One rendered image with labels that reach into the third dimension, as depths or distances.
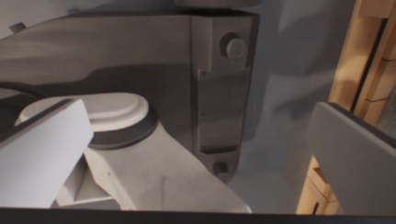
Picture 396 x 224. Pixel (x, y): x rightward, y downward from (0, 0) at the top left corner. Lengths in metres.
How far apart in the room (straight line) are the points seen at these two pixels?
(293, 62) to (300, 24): 0.12
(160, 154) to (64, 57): 0.29
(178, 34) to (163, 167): 0.28
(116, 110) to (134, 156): 0.08
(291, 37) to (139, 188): 0.64
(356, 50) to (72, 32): 0.85
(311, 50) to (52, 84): 0.76
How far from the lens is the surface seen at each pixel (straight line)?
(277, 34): 0.72
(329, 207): 1.21
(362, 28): 0.89
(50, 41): 0.50
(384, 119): 0.90
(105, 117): 0.35
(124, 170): 0.31
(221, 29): 0.42
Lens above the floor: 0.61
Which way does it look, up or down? 57 degrees down
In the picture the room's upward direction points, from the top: 161 degrees clockwise
